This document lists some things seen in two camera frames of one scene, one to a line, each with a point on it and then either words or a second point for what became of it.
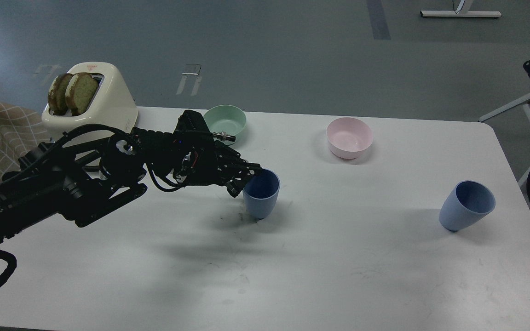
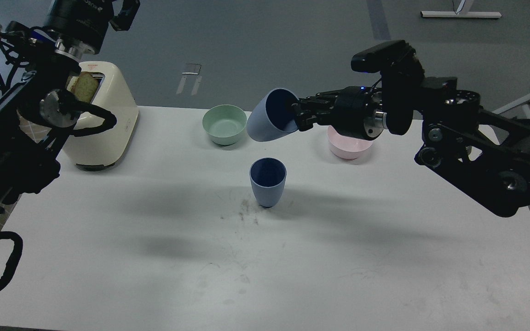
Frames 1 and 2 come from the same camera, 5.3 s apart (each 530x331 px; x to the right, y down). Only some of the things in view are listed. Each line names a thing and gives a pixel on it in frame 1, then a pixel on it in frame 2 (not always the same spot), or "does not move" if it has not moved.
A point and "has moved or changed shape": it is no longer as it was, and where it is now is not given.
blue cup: (260, 193) has moved or changed shape
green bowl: (226, 122) does not move
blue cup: (468, 203) → (273, 116)
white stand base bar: (461, 14) does not move
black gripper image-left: (203, 161) → (82, 25)
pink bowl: (349, 138) does not move
